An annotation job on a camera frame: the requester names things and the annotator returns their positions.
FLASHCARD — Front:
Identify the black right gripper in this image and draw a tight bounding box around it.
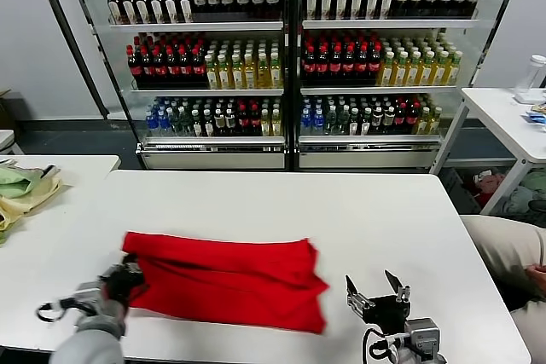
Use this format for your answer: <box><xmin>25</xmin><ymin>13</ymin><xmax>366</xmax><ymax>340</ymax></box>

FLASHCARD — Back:
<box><xmin>344</xmin><ymin>269</ymin><xmax>414</xmax><ymax>334</ymax></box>

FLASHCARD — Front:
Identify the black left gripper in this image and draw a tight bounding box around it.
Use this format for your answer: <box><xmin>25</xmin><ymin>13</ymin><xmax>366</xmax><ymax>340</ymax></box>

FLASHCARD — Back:
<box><xmin>101</xmin><ymin>253</ymin><xmax>147</xmax><ymax>302</ymax></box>

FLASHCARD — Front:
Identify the red shirt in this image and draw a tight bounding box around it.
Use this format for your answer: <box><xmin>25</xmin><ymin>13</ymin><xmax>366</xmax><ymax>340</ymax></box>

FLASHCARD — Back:
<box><xmin>121</xmin><ymin>230</ymin><xmax>332</xmax><ymax>335</ymax></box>

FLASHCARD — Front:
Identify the person's hand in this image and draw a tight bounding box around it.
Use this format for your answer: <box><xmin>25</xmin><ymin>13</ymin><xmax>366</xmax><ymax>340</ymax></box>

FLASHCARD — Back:
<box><xmin>526</xmin><ymin>264</ymin><xmax>546</xmax><ymax>298</ymax></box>

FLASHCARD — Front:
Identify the pale yellow garment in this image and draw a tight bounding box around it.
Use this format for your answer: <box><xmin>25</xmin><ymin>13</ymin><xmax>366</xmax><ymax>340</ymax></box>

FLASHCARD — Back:
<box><xmin>0</xmin><ymin>165</ymin><xmax>65</xmax><ymax>234</ymax></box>

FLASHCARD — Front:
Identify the beige trousered leg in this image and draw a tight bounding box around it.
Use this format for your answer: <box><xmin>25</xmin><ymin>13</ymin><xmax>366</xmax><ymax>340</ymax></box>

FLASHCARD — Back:
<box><xmin>461</xmin><ymin>213</ymin><xmax>546</xmax><ymax>299</ymax></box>
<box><xmin>509</xmin><ymin>298</ymin><xmax>546</xmax><ymax>364</ymax></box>

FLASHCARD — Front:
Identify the glass door beverage cooler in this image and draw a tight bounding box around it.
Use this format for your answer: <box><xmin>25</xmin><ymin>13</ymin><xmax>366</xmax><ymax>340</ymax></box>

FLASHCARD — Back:
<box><xmin>29</xmin><ymin>0</ymin><xmax>295</xmax><ymax>170</ymax></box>

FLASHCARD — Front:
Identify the grey mesh basket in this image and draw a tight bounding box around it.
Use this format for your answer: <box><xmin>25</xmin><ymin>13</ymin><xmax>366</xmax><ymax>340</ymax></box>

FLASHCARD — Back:
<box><xmin>439</xmin><ymin>165</ymin><xmax>483</xmax><ymax>212</ymax></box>

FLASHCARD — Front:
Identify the green garment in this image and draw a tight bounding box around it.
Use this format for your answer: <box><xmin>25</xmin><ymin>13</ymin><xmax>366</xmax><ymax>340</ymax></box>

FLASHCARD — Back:
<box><xmin>0</xmin><ymin>164</ymin><xmax>44</xmax><ymax>199</ymax></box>

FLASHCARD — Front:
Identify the white shelf with bottles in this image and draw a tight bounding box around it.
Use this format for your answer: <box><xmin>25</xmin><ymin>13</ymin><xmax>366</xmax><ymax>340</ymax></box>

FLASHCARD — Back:
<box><xmin>293</xmin><ymin>0</ymin><xmax>528</xmax><ymax>170</ymax></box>

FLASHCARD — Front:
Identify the red cloth pile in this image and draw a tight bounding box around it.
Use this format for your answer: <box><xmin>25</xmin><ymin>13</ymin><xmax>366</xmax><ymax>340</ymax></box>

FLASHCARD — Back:
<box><xmin>464</xmin><ymin>169</ymin><xmax>508</xmax><ymax>207</ymax></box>

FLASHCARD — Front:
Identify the small red cap cola bottle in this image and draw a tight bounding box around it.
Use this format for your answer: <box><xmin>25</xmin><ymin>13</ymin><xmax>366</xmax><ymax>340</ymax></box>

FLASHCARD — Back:
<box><xmin>248</xmin><ymin>104</ymin><xmax>262</xmax><ymax>136</ymax></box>
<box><xmin>405</xmin><ymin>101</ymin><xmax>419</xmax><ymax>133</ymax></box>
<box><xmin>393</xmin><ymin>101</ymin><xmax>407</xmax><ymax>133</ymax></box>
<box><xmin>236</xmin><ymin>104</ymin><xmax>250</xmax><ymax>136</ymax></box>

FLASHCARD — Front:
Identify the green cloth pile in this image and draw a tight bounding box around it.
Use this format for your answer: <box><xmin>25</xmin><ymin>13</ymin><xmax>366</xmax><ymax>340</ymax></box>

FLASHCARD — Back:
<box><xmin>502</xmin><ymin>168</ymin><xmax>546</xmax><ymax>215</ymax></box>

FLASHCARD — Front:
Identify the white side table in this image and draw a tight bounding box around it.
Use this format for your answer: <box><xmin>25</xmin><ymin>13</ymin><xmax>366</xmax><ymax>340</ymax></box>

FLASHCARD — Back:
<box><xmin>429</xmin><ymin>85</ymin><xmax>546</xmax><ymax>215</ymax></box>

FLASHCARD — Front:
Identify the clear plastic jug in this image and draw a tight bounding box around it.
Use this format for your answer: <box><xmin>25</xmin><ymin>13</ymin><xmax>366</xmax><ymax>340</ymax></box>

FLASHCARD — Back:
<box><xmin>514</xmin><ymin>53</ymin><xmax>546</xmax><ymax>103</ymax></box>

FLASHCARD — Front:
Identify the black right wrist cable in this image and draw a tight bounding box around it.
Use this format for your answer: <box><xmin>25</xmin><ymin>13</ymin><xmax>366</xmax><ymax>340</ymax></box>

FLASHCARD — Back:
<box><xmin>362</xmin><ymin>325</ymin><xmax>407</xmax><ymax>359</ymax></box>

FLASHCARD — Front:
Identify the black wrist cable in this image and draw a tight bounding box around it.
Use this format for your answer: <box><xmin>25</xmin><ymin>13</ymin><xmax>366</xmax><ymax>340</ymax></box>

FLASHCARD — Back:
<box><xmin>362</xmin><ymin>325</ymin><xmax>407</xmax><ymax>359</ymax></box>
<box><xmin>35</xmin><ymin>298</ymin><xmax>80</xmax><ymax>323</ymax></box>

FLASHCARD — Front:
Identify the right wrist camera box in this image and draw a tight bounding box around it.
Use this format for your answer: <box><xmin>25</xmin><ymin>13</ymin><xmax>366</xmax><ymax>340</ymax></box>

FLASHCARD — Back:
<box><xmin>404</xmin><ymin>316</ymin><xmax>441</xmax><ymax>355</ymax></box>

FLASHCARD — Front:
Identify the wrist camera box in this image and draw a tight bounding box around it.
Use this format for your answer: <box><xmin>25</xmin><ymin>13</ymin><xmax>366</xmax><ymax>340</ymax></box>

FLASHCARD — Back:
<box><xmin>73</xmin><ymin>280</ymin><xmax>106</xmax><ymax>316</ymax></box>
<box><xmin>404</xmin><ymin>316</ymin><xmax>441</xmax><ymax>355</ymax></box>

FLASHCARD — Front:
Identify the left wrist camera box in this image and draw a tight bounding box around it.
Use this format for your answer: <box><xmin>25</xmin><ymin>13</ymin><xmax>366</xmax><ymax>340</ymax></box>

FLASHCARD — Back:
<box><xmin>73</xmin><ymin>280</ymin><xmax>106</xmax><ymax>316</ymax></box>

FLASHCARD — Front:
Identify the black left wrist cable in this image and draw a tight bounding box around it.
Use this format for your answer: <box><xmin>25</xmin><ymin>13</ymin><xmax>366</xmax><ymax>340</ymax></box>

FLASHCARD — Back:
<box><xmin>35</xmin><ymin>298</ymin><xmax>80</xmax><ymax>323</ymax></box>

